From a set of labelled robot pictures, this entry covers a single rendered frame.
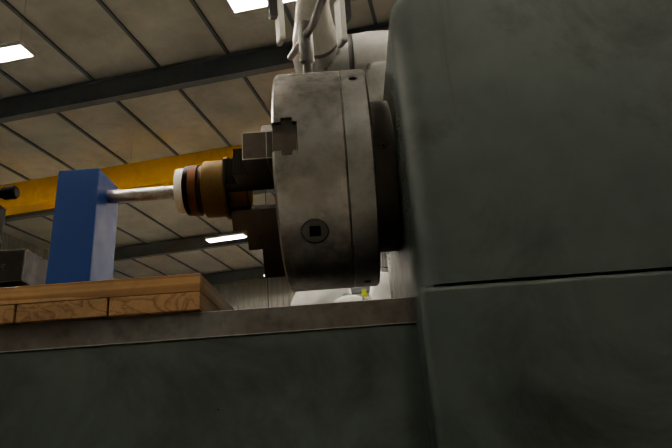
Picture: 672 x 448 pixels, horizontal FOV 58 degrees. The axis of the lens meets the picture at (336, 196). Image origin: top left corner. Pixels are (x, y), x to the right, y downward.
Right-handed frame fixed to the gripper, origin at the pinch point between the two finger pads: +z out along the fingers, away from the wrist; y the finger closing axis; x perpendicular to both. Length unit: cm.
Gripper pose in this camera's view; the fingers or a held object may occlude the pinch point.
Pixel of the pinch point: (311, 26)
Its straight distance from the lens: 90.6
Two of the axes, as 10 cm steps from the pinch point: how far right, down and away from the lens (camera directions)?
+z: 0.7, 9.9, -1.0
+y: 9.6, -0.4, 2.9
